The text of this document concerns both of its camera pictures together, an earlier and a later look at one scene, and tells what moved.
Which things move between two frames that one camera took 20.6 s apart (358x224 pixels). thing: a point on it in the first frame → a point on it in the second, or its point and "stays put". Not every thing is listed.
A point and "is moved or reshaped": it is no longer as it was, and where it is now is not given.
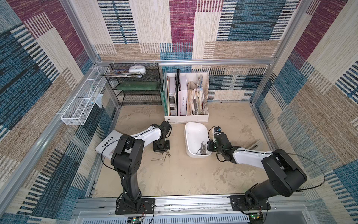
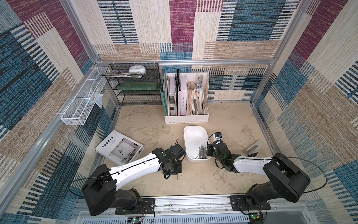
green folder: x=164 y=93 stays put
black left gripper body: x=161 y=146 → x=175 y=168
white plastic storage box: x=196 y=136 is moved or reshaped
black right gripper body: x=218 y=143 → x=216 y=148
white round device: x=137 y=69 stays put
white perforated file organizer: x=188 y=97 stays put
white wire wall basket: x=77 y=111 stays put
